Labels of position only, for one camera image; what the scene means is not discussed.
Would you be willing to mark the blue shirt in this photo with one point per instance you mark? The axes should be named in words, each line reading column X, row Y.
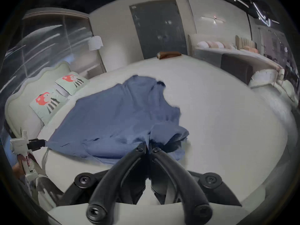
column 117, row 121

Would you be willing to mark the beige bed with pillows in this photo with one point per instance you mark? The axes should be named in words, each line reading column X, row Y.
column 243, row 55

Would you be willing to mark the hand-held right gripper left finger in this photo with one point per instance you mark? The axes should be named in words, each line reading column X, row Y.
column 121, row 170

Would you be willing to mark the dark grey double door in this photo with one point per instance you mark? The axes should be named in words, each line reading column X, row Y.
column 159, row 29

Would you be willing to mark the person's left hand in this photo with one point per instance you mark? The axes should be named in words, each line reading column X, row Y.
column 18, row 169

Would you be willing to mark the white lamp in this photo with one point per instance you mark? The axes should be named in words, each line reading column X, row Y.
column 95, row 43

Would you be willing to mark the dark brown bench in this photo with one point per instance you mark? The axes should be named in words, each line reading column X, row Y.
column 236, row 67

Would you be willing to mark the bed with white sheet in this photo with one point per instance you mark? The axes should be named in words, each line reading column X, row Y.
column 222, row 116

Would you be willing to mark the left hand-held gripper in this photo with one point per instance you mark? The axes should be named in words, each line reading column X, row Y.
column 19, row 144

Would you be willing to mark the brown rolled cushion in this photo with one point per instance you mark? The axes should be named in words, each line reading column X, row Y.
column 170, row 54

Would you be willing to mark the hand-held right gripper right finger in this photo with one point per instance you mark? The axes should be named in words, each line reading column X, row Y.
column 175, row 172

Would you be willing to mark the pale pillow with red print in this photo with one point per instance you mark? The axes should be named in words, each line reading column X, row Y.
column 72, row 82
column 48, row 104

